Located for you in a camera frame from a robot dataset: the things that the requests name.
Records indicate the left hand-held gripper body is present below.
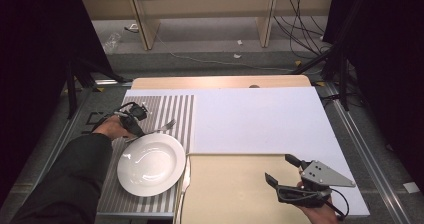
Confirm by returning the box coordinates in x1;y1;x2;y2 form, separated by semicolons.
114;101;150;132

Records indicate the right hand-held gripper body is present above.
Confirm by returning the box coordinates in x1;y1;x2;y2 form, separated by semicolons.
276;159;357;209

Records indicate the silver fork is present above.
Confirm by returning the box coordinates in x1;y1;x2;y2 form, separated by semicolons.
125;118;177;143

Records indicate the white plate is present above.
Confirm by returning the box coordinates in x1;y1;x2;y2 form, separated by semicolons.
116;132;187;198

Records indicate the person's left hand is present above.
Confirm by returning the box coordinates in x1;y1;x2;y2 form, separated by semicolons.
93;114;136;142

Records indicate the person's right hand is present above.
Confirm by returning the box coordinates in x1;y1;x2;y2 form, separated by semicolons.
298;202;341;224

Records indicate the grey striped placemat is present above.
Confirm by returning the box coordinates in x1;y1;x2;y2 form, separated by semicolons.
96;94;196;218

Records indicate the black tape floor mark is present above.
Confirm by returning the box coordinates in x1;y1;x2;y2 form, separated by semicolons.
81;111;104;135

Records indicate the white board sheet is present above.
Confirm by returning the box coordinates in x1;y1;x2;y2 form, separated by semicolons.
121;86;371;217

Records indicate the black metal stand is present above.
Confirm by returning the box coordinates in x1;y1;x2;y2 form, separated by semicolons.
64;55;126;120
291;33;368;112

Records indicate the silver knife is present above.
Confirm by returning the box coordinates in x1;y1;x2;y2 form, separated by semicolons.
174;156;192;224

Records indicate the clear plastic bag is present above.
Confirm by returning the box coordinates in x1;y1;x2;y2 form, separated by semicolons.
103;32;122;52

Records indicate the wooden table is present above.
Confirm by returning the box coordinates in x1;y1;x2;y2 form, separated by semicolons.
130;74;313;91

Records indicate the white tape piece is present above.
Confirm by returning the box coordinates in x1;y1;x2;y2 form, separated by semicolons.
402;182;420;194

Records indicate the black curtain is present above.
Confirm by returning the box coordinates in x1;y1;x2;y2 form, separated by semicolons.
0;0;114;208
321;0;424;185

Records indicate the beige wooden desk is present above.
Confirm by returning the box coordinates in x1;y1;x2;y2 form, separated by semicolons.
75;0;335;52

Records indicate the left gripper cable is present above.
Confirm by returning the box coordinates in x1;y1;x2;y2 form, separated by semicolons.
91;101;136;133

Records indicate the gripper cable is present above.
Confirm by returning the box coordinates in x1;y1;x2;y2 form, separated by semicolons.
328;187;350;222
91;101;136;133

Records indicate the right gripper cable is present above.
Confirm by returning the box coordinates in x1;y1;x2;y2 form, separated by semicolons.
328;187;350;222

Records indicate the aluminium floor rail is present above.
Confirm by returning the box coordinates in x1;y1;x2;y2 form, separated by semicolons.
29;83;94;192
324;82;414;224

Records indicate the white floor cable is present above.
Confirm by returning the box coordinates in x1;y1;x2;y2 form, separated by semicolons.
154;33;296;74

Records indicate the black cable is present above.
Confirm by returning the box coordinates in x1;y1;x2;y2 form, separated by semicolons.
286;0;331;57
273;0;321;60

